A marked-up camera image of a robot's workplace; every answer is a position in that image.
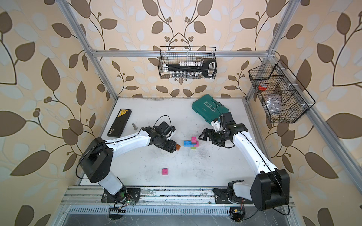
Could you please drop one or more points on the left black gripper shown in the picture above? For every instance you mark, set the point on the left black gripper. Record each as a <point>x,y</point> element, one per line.
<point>171,146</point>

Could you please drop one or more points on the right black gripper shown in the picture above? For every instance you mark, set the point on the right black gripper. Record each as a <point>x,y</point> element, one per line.
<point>212,132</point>

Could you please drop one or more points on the light blue long lego brick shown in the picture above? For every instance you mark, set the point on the light blue long lego brick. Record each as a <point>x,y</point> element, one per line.
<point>187,143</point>

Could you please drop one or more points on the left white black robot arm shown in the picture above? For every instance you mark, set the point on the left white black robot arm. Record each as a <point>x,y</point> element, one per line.
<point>97,160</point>

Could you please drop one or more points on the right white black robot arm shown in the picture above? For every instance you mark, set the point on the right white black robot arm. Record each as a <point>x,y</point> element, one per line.
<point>270,188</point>

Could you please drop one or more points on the green plastic tool case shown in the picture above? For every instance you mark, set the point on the green plastic tool case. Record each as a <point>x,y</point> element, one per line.
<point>208,108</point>

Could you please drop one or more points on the black flat box yellow label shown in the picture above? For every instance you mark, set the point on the black flat box yellow label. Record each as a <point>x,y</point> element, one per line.
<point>119,123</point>

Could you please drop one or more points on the black socket holder tool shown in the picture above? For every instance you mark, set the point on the black socket holder tool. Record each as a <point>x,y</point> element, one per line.
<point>206,68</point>

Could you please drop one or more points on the clear plastic bag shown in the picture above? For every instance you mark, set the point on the clear plastic bag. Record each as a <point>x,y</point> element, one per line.
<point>273,102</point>

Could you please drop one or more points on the red tape roll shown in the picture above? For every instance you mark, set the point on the red tape roll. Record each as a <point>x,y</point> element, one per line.
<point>262,86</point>

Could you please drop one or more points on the right circuit board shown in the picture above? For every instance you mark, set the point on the right circuit board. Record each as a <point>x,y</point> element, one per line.
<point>237,214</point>

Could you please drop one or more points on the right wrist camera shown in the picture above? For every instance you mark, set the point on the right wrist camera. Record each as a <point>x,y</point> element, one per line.
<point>224,120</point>

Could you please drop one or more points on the back black wire basket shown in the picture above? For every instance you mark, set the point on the back black wire basket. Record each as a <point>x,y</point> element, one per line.
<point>176,54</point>

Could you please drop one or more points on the black wire basket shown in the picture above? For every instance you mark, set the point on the black wire basket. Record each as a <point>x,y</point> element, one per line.
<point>176,54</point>
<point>296,99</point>

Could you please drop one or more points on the right black wire basket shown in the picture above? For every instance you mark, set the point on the right black wire basket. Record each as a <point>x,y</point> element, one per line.
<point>296,99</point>

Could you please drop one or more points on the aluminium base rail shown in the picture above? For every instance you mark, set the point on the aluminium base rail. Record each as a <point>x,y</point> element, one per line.
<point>150,195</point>

